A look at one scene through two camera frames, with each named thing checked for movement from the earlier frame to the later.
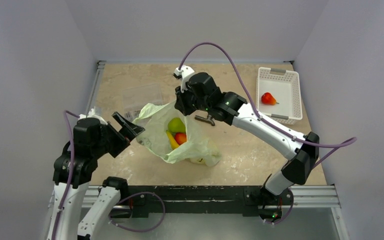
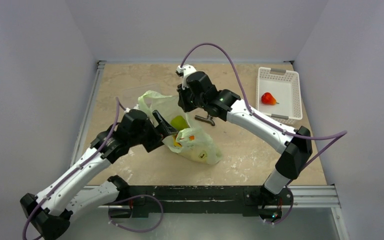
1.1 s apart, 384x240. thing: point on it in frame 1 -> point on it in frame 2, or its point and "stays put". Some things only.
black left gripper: (129, 130) -> (165, 129)
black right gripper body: (182, 105) stays put
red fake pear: (268, 99) stays put
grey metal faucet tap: (209, 119) stays put
